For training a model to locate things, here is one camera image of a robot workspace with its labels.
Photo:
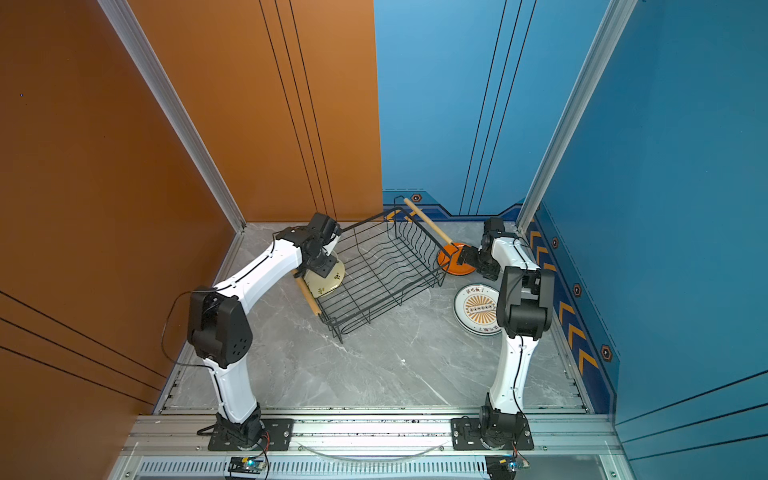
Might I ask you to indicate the right aluminium corner post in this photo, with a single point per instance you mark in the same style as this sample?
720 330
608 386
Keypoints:
606 39

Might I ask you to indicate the white plate red dotted pattern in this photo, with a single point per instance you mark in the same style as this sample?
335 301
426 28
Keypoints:
475 308

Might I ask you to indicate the orange plate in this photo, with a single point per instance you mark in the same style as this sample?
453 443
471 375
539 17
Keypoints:
450 261

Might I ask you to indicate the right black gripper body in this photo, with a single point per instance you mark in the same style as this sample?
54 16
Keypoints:
482 262

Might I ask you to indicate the far wooden rack handle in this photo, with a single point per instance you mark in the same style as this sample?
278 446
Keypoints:
311 301

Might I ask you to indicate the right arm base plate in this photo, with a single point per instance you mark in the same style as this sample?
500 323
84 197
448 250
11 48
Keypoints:
467 434

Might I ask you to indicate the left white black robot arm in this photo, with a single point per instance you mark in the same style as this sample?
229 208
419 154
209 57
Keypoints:
220 333

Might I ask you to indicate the right circuit board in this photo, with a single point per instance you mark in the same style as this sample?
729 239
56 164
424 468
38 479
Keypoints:
505 467

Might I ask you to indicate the wooden rack handle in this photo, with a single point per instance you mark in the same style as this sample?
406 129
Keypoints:
311 301
425 218

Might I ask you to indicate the aluminium mounting rail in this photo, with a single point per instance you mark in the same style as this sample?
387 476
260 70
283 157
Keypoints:
390 443

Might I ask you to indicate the left aluminium corner post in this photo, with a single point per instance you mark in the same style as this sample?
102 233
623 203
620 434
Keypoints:
129 31

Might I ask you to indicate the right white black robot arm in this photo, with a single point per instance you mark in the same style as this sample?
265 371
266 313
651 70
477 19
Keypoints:
524 312

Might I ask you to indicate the beige plate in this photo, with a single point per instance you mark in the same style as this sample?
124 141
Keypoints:
319 285

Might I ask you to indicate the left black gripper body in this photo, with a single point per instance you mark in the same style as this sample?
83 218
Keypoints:
324 264

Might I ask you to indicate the aluminium corner post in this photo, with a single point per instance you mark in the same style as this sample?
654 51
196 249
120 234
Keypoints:
129 31
606 39

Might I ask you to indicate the near wooden rack handle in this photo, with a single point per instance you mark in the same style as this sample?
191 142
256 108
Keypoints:
425 218

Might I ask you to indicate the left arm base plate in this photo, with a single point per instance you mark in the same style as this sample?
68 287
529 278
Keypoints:
269 434

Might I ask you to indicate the left green circuit board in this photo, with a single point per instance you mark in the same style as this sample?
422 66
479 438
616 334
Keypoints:
248 467

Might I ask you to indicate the black wire dish rack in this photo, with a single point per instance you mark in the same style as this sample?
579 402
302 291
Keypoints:
389 258

